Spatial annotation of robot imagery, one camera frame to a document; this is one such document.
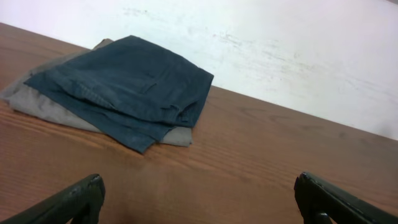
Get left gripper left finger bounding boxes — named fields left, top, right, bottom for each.
left=1, top=174, right=106, bottom=224

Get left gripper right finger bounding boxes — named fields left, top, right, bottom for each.
left=294, top=172, right=397, bottom=224

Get folded navy blue shorts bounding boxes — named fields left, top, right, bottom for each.
left=26, top=35, right=213, bottom=153

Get folded grey shorts under navy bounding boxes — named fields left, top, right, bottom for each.
left=1, top=50, right=193, bottom=147

